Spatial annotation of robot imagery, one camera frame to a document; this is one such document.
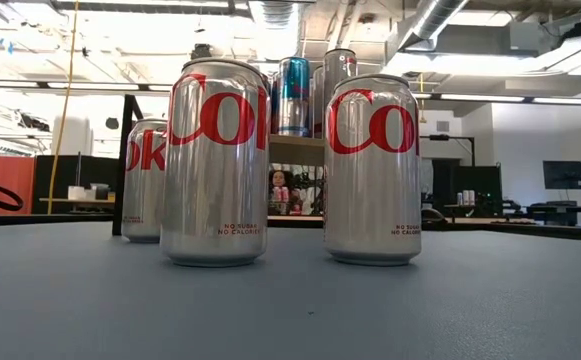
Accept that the blue silver Red Bull can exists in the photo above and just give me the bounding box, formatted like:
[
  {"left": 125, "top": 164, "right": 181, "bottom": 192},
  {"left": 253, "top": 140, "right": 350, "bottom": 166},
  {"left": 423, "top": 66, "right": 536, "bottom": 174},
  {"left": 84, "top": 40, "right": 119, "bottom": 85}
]
[
  {"left": 275, "top": 56, "right": 313, "bottom": 138},
  {"left": 268, "top": 69, "right": 279, "bottom": 137}
]

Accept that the black pipe frame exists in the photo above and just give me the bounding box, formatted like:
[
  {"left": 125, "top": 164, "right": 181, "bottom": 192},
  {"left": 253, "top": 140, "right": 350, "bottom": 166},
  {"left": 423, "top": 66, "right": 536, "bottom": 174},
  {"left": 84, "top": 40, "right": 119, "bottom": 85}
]
[{"left": 419, "top": 133, "right": 476, "bottom": 169}]

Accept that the black monitor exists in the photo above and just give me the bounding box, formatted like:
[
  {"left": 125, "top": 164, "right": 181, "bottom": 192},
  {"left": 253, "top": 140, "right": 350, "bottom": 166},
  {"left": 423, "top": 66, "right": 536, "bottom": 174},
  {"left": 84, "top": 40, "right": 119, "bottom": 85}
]
[{"left": 542, "top": 159, "right": 581, "bottom": 191}]

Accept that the orange panel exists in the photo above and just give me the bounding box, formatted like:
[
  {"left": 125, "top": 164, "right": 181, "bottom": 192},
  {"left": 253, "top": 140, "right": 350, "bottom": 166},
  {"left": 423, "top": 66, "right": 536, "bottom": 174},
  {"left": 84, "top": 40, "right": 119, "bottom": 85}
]
[{"left": 0, "top": 154, "right": 37, "bottom": 216}]

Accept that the silver ceiling duct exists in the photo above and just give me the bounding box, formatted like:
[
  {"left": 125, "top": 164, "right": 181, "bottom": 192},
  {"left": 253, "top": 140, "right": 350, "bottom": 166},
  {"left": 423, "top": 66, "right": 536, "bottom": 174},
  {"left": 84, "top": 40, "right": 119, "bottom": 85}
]
[{"left": 383, "top": 0, "right": 471, "bottom": 51}]

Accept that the black partition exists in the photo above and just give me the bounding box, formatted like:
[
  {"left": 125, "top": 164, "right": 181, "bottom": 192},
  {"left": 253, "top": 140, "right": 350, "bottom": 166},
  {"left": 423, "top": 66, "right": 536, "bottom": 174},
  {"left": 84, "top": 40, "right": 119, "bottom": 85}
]
[{"left": 32, "top": 154, "right": 121, "bottom": 215}]

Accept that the yellow cable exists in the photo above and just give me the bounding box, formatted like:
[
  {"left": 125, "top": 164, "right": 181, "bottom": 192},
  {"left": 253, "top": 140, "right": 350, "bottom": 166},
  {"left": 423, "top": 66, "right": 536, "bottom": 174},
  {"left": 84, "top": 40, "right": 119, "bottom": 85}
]
[{"left": 46, "top": 0, "right": 80, "bottom": 216}]

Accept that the silver Diet Coke can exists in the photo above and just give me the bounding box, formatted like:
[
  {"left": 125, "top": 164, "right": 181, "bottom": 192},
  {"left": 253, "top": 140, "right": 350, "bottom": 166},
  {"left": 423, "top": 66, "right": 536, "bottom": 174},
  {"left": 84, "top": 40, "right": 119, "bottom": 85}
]
[
  {"left": 323, "top": 73, "right": 423, "bottom": 267},
  {"left": 159, "top": 57, "right": 271, "bottom": 268},
  {"left": 121, "top": 117, "right": 170, "bottom": 245}
]

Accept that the wooden desk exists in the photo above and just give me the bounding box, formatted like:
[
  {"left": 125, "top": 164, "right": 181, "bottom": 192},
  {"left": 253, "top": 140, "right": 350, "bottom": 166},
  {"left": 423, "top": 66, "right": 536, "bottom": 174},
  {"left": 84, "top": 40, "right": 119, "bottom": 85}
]
[{"left": 39, "top": 197, "right": 117, "bottom": 204}]

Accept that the person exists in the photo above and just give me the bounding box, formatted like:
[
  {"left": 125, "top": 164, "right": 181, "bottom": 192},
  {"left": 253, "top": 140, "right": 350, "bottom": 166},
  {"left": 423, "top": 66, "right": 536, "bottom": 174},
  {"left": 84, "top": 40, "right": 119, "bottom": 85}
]
[{"left": 268, "top": 168, "right": 302, "bottom": 217}]

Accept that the ceiling light strip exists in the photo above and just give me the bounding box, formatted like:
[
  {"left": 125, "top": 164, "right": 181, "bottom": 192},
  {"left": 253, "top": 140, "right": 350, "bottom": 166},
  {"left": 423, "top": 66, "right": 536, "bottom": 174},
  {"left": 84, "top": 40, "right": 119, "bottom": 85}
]
[{"left": 439, "top": 93, "right": 526, "bottom": 103}]

